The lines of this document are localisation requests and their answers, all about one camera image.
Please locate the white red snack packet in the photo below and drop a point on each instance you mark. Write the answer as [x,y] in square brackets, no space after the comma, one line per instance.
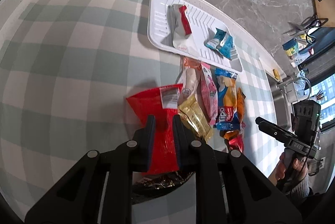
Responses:
[183,39]

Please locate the small red candy packet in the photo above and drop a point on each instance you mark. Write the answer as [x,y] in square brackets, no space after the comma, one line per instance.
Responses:
[237,143]

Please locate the blue Tipo snack packet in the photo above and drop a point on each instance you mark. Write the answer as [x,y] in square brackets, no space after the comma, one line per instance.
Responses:
[227,119]

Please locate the gold foil snack packet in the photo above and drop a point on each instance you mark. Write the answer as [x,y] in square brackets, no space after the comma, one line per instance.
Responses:
[194,119]

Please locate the pink cartoon snack packet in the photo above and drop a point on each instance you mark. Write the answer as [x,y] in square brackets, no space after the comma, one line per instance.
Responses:
[209,93]

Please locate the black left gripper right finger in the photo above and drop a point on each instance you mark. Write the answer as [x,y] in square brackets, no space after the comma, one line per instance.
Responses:
[229,188]

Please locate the red foil snack packet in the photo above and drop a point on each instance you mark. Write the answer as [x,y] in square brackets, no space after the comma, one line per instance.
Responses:
[162,103]

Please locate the clear orange sausage packet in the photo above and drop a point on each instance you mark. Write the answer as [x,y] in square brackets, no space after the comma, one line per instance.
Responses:
[189,78]

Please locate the black foil snack packet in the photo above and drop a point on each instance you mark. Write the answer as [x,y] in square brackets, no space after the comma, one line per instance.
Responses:
[150,187]

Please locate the orange snack packet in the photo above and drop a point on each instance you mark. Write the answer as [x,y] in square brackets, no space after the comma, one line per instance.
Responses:
[240,115]

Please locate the checkered tablecloth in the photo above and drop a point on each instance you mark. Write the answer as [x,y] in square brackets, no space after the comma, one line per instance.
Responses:
[67,67]

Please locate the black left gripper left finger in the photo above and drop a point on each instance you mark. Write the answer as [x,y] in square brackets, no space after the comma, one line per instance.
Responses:
[97,189]

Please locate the white plastic tray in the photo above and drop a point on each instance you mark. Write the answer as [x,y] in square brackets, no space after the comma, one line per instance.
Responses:
[203,26]

